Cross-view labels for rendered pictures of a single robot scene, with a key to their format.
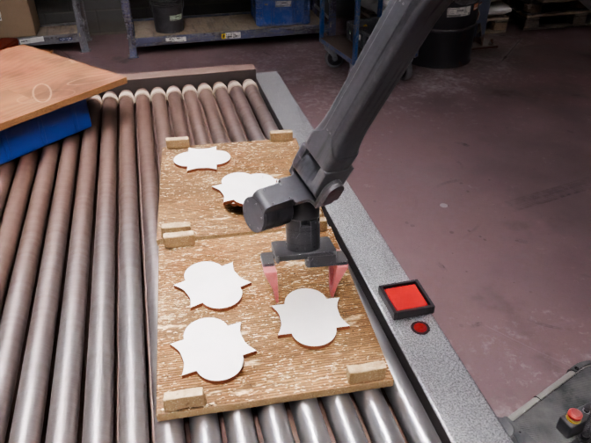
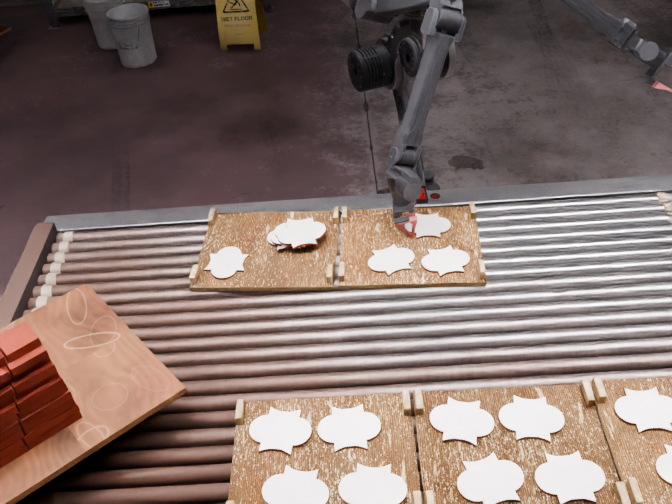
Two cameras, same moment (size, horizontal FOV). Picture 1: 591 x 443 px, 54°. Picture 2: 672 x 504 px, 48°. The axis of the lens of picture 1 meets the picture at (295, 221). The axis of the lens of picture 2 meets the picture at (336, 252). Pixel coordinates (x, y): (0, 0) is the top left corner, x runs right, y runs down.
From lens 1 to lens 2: 1.96 m
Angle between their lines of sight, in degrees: 57
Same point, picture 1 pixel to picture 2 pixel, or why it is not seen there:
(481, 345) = not seen: hidden behind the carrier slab
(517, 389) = not seen: hidden behind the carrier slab
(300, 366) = (461, 233)
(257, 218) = (416, 191)
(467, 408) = (487, 192)
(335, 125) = (421, 121)
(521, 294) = not seen: hidden behind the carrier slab
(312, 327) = (437, 224)
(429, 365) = (460, 198)
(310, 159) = (406, 150)
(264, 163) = (248, 231)
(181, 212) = (301, 274)
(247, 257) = (365, 246)
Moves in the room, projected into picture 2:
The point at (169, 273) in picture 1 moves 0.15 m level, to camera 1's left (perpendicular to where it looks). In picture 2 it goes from (373, 279) to (362, 317)
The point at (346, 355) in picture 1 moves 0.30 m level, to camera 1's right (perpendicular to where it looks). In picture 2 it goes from (456, 218) to (466, 163)
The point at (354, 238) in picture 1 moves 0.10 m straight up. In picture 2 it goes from (351, 206) to (349, 180)
